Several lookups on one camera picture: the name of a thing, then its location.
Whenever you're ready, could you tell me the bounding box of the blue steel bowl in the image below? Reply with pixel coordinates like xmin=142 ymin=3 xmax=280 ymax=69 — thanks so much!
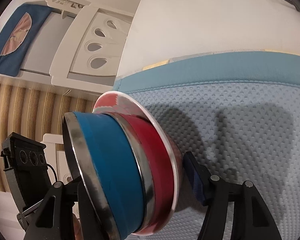
xmin=62 ymin=112 xmax=145 ymax=239

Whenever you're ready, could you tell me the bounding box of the pink cartoon bowl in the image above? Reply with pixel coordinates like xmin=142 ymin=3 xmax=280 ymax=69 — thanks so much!
xmin=93 ymin=91 xmax=183 ymax=231

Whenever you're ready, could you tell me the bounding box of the magenta steel bowl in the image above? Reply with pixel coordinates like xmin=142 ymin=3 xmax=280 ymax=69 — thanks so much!
xmin=107 ymin=112 xmax=174 ymax=236

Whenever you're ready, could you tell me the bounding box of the person's left hand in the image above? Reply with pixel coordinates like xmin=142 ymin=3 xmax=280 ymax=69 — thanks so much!
xmin=72 ymin=213 xmax=83 ymax=240

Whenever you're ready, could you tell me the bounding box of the white chair near left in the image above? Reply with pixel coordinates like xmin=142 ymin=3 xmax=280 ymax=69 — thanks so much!
xmin=41 ymin=133 xmax=72 ymax=184

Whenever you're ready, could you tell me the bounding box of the white chair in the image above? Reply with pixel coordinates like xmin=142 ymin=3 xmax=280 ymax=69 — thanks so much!
xmin=49 ymin=4 xmax=134 ymax=91
xmin=41 ymin=133 xmax=72 ymax=184

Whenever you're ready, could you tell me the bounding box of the light blue table mat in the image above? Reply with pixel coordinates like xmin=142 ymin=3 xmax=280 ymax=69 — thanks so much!
xmin=114 ymin=51 xmax=300 ymax=239

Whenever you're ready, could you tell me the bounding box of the white refrigerator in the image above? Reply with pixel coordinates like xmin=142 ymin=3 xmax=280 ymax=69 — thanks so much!
xmin=0 ymin=0 xmax=79 ymax=78

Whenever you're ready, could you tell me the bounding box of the white chair far left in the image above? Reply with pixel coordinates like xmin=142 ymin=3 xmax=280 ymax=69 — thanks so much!
xmin=49 ymin=4 xmax=134 ymax=91

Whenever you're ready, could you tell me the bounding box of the blue fridge cover cloth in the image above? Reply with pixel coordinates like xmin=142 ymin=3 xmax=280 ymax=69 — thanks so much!
xmin=0 ymin=3 xmax=52 ymax=77

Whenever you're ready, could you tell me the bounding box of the white decorative shelf ornament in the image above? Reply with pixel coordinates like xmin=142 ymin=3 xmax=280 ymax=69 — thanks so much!
xmin=45 ymin=0 xmax=91 ymax=19

